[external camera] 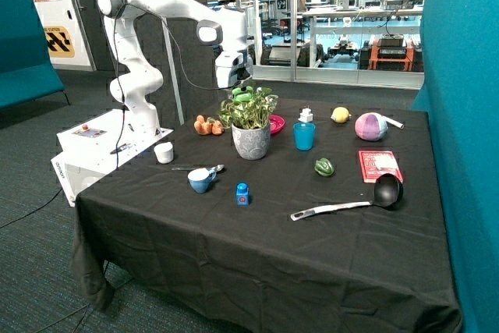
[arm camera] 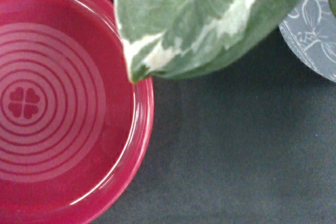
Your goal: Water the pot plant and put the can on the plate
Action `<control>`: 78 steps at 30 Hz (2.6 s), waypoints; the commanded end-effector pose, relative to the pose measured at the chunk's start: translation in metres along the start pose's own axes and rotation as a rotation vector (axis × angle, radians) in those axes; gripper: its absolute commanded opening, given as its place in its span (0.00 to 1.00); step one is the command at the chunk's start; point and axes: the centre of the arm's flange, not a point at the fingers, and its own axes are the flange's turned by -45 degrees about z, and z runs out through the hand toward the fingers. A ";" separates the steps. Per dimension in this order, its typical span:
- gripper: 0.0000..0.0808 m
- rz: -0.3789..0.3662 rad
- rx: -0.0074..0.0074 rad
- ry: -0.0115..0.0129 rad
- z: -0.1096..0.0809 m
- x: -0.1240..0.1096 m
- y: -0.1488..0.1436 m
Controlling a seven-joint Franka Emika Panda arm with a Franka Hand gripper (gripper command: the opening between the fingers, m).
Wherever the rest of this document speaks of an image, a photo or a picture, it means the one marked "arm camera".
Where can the green white leafy plant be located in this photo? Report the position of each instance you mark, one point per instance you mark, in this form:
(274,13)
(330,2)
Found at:
(178,39)

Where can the red plate with rings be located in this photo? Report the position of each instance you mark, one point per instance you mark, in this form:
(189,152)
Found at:
(74,130)

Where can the grey patterned plant pot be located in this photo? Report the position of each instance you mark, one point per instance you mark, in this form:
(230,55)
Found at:
(309,31)

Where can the black tablecloth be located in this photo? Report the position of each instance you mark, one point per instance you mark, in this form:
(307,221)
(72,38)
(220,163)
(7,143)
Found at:
(253,143)

